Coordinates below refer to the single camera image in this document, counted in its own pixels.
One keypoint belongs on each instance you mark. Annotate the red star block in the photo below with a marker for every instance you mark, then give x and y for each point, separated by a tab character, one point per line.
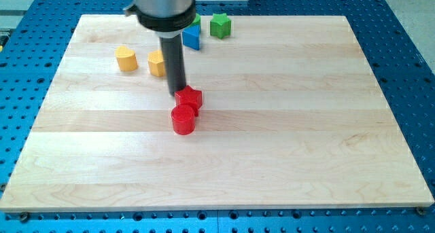
191	97

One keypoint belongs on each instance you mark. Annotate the yellow hexagon block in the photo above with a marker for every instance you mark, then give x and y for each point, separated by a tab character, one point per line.
156	63

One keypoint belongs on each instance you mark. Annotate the blue triangular block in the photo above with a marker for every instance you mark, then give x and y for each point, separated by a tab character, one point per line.
191	37

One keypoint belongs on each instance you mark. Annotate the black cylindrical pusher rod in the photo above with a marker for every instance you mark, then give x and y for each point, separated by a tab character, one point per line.
172	52

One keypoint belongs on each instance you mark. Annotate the yellow heart block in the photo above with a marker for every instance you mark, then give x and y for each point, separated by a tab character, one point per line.
126	59

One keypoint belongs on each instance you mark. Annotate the blue perforated metal table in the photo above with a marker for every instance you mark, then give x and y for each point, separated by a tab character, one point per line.
34	51

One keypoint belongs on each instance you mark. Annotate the green star block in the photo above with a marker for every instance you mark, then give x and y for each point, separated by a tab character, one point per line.
220	26

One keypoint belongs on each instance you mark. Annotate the red cylinder block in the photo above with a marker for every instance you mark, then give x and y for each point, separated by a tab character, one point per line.
183	119

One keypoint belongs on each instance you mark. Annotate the light wooden board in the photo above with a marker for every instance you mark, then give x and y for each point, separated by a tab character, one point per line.
292	117

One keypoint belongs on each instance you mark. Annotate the green block behind arm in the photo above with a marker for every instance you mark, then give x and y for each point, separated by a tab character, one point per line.
196	21

